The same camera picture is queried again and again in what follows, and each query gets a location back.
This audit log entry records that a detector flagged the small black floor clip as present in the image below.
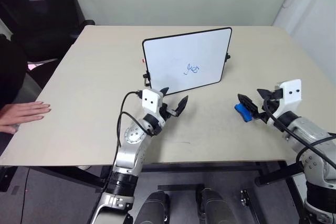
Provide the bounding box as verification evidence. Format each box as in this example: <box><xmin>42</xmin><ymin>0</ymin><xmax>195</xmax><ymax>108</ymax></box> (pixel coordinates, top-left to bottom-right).
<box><xmin>239</xmin><ymin>189</ymin><xmax>257</xmax><ymax>224</ymax></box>

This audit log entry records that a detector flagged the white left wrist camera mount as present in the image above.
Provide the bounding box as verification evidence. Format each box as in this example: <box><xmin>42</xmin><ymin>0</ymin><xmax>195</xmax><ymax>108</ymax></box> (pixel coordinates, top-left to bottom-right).
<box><xmin>141</xmin><ymin>89</ymin><xmax>164</xmax><ymax>116</ymax></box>

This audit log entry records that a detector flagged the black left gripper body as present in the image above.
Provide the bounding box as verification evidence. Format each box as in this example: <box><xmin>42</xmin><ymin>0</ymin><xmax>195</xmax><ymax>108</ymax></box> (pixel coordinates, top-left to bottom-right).
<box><xmin>158</xmin><ymin>102</ymin><xmax>177</xmax><ymax>124</ymax></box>

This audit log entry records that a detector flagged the person's bare hand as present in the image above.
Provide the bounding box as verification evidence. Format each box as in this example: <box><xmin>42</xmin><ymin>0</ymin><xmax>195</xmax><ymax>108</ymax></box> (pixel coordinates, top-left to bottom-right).
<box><xmin>0</xmin><ymin>101</ymin><xmax>51</xmax><ymax>134</ymax></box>

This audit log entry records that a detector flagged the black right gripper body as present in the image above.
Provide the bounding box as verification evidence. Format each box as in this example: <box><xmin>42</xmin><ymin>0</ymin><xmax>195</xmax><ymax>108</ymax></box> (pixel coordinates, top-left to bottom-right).
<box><xmin>256</xmin><ymin>89</ymin><xmax>284</xmax><ymax>125</ymax></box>

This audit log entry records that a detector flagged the black-framed standing whiteboard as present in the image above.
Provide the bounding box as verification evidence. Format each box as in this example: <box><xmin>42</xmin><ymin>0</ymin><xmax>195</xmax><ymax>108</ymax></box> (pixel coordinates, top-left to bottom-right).
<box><xmin>141</xmin><ymin>26</ymin><xmax>233</xmax><ymax>96</ymax></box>

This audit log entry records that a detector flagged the black office chair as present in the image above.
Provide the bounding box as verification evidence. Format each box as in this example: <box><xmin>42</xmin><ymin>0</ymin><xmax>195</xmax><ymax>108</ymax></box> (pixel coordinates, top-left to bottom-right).
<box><xmin>0</xmin><ymin>0</ymin><xmax>96</xmax><ymax>64</ymax></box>

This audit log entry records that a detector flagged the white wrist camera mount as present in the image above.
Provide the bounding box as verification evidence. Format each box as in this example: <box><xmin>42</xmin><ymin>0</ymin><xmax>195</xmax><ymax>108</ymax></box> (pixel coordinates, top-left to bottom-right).
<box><xmin>274</xmin><ymin>79</ymin><xmax>302</xmax><ymax>112</ymax></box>
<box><xmin>141</xmin><ymin>89</ymin><xmax>164</xmax><ymax>116</ymax></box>

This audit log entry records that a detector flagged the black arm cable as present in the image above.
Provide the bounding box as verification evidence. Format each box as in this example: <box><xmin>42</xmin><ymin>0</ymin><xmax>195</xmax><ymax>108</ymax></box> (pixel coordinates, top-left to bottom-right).
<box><xmin>103</xmin><ymin>90</ymin><xmax>152</xmax><ymax>193</ymax></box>
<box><xmin>262</xmin><ymin>97</ymin><xmax>336</xmax><ymax>172</ymax></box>

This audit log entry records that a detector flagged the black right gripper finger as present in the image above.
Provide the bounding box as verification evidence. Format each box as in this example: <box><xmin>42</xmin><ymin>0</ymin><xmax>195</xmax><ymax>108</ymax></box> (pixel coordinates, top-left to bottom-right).
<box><xmin>237</xmin><ymin>93</ymin><xmax>260</xmax><ymax>120</ymax></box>
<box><xmin>256</xmin><ymin>88</ymin><xmax>277</xmax><ymax>100</ymax></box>

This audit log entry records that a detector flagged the blue whiteboard eraser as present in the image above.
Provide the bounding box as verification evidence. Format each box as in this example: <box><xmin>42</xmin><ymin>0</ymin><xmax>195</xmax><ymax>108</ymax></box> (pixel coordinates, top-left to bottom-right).
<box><xmin>234</xmin><ymin>103</ymin><xmax>254</xmax><ymax>123</ymax></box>

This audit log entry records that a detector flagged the person's dark sleeved arm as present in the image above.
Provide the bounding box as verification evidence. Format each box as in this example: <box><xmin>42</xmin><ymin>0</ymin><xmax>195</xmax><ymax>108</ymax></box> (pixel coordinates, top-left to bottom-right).
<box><xmin>0</xmin><ymin>34</ymin><xmax>28</xmax><ymax>111</ymax></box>

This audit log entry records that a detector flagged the dark rounded robot leg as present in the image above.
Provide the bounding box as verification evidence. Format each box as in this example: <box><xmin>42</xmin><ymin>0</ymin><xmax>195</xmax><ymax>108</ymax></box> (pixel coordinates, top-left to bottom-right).
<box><xmin>135</xmin><ymin>191</ymin><xmax>169</xmax><ymax>224</ymax></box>
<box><xmin>201</xmin><ymin>188</ymin><xmax>236</xmax><ymax>224</ymax></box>

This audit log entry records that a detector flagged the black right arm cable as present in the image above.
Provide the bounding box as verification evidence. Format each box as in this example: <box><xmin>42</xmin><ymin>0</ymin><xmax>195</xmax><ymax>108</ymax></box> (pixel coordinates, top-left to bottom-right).
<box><xmin>262</xmin><ymin>97</ymin><xmax>336</xmax><ymax>172</ymax></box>

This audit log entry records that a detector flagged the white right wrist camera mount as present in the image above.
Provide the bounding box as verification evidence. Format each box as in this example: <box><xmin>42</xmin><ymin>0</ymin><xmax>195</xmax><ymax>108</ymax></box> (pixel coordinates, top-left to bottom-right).
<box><xmin>274</xmin><ymin>79</ymin><xmax>302</xmax><ymax>112</ymax></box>

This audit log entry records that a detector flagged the black flat floor bar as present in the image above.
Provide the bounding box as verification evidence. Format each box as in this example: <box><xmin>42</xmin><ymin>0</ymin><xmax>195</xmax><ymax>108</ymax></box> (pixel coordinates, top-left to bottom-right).
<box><xmin>156</xmin><ymin>184</ymin><xmax>203</xmax><ymax>193</ymax></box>

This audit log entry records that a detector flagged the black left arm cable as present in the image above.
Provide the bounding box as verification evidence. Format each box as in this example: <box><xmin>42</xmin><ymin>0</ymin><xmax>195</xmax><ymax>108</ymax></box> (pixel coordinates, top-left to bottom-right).
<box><xmin>103</xmin><ymin>90</ymin><xmax>152</xmax><ymax>193</ymax></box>

